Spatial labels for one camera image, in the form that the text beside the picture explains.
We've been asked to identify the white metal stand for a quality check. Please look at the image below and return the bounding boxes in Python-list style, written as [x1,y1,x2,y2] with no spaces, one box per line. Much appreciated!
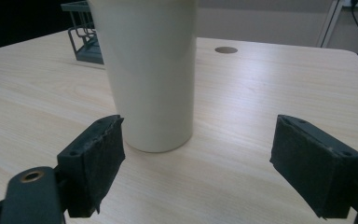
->
[316,0,345,49]

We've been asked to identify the grey wire rack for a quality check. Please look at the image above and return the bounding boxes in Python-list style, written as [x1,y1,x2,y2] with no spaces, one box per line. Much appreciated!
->
[61,0,104,65]

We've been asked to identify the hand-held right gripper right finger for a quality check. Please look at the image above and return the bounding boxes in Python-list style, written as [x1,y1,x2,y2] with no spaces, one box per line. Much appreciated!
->
[269,114,358,220]

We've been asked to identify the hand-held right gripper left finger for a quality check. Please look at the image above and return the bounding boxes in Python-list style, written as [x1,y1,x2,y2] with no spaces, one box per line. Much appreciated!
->
[56,114,126,218]

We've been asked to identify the white cup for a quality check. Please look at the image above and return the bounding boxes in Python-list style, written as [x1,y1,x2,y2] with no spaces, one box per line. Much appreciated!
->
[87,0,199,154]

